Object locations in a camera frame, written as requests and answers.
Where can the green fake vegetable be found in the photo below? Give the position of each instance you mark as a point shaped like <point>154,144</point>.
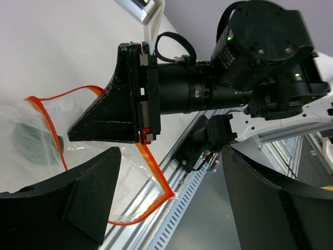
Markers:
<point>35,145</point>

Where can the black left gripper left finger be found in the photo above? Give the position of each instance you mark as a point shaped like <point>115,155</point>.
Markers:
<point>68,211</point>

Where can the clear zip top bag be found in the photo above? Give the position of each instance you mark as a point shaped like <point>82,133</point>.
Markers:
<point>56,115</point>

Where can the white slotted cable duct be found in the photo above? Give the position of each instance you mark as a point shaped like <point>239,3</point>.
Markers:
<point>178,208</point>

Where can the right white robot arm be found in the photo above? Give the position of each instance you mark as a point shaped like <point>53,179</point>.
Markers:
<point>263,62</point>

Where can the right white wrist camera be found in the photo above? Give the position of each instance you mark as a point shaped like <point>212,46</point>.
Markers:
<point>149,13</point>

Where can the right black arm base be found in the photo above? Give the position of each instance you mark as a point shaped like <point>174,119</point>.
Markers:
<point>208,134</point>

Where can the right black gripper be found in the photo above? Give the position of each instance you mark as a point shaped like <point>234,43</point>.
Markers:
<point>181,85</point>

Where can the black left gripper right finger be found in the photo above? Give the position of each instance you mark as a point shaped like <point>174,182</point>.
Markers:
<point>274,211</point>

